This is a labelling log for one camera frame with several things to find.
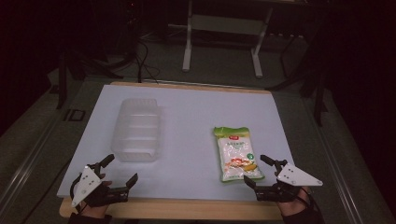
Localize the person's right hand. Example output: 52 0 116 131
276 186 313 217

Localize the white metal stand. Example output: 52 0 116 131
181 0 275 79

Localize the black cable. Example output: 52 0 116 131
133 39 161 84

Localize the black floor bracket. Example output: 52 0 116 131
63 108 87 122

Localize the metal floor rail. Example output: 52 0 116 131
0 119 64 209
303 97 363 224

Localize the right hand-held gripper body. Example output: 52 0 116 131
254 159 324 203

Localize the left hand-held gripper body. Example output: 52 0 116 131
71 161 130 209

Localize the wooden table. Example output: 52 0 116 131
58 80 285 221

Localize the white table mat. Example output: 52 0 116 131
57 84 295 202

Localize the person's left hand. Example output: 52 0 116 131
78 180 114 219

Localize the black stand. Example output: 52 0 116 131
312 69 329 128
55 50 68 110

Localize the green and white snack packet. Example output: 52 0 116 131
212 125 266 183

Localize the clear plastic container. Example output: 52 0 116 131
110 97 163 163

